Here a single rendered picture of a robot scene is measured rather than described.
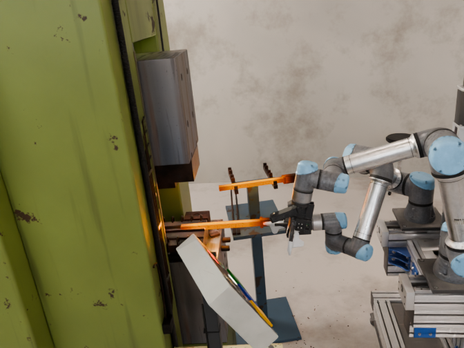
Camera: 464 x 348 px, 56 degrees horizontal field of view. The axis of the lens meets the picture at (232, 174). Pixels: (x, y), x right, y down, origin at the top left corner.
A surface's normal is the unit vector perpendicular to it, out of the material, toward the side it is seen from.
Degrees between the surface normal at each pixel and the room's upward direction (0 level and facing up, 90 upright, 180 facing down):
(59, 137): 90
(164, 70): 90
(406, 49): 90
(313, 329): 0
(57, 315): 90
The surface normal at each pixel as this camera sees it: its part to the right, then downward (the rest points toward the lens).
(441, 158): -0.26, 0.26
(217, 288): -0.54, -0.69
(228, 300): 0.38, 0.31
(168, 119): -0.04, 0.37
